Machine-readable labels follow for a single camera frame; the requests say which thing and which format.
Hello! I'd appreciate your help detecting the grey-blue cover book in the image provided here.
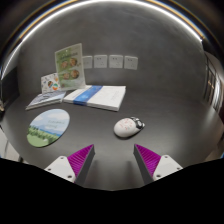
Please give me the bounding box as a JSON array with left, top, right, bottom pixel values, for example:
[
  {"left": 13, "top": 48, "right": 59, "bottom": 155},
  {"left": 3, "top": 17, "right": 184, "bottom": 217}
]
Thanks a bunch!
[{"left": 25, "top": 90, "right": 67, "bottom": 111}]

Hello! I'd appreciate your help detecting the white panda-print computer mouse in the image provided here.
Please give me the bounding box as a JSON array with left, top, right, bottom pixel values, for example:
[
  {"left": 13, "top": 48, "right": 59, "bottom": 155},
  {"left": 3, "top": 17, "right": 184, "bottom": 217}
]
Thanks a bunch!
[{"left": 113, "top": 116, "right": 146, "bottom": 139}]

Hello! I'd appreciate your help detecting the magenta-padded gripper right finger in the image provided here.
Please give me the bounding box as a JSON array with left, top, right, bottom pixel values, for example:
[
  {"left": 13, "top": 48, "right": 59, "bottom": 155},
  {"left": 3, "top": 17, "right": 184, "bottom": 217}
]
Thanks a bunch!
[{"left": 133, "top": 143, "right": 184, "bottom": 185}]

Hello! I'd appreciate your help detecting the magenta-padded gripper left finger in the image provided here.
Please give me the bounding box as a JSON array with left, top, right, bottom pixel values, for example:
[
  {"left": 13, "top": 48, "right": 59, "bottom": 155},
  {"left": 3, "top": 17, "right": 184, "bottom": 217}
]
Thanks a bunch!
[{"left": 44, "top": 143, "right": 96, "bottom": 186}]

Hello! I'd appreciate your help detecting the small white sticker-print card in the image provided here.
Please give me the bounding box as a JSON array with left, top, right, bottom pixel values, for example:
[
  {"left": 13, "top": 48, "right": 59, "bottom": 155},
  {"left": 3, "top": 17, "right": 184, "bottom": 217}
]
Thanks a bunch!
[{"left": 40, "top": 72, "right": 61, "bottom": 95}]

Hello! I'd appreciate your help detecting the white book with blue band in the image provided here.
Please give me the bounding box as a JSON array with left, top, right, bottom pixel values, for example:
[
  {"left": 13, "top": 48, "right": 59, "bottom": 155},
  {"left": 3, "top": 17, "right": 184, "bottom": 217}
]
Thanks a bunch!
[{"left": 62, "top": 84, "right": 127, "bottom": 112}]

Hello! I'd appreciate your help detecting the round landscape-print mouse pad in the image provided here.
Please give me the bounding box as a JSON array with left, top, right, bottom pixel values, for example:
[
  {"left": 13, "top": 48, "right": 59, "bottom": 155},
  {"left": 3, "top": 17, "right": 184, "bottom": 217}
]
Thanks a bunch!
[{"left": 26, "top": 108, "right": 71, "bottom": 148}]

